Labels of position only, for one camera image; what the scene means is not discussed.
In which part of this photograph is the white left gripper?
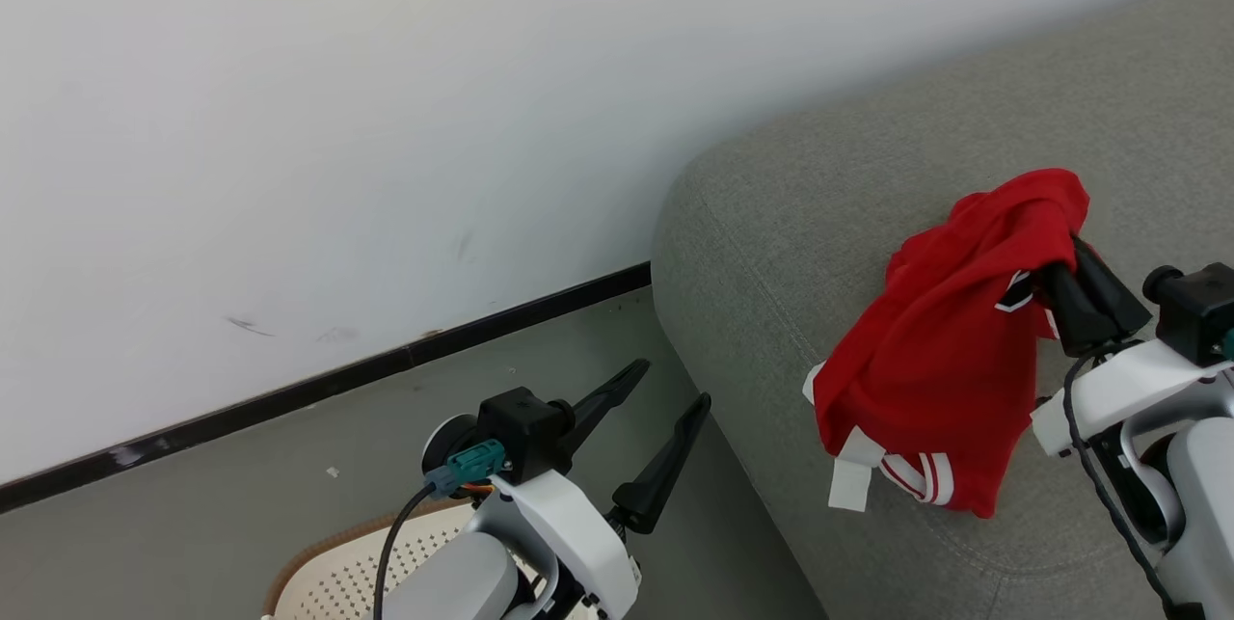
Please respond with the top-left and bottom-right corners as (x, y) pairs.
(420, 359), (713, 620)

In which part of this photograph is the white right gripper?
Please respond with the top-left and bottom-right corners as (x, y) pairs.
(1030, 235), (1234, 458)

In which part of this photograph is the red sports jersey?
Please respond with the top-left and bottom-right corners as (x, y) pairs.
(802, 168), (1091, 519)

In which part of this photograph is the white perforated laundry basket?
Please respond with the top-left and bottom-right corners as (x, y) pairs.
(260, 499), (546, 620)

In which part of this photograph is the grey fabric sofa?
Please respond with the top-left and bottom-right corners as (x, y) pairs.
(651, 0), (1234, 620)

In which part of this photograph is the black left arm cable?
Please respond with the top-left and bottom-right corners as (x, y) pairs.
(372, 439), (508, 620)

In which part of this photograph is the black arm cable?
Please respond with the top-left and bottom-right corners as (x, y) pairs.
(372, 439), (508, 620)
(1060, 350), (1185, 619)

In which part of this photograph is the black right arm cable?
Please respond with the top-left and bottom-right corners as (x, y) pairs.
(1060, 350), (1185, 619)

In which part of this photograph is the black wall baseboard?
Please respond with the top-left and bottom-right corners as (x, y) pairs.
(0, 260), (653, 516)

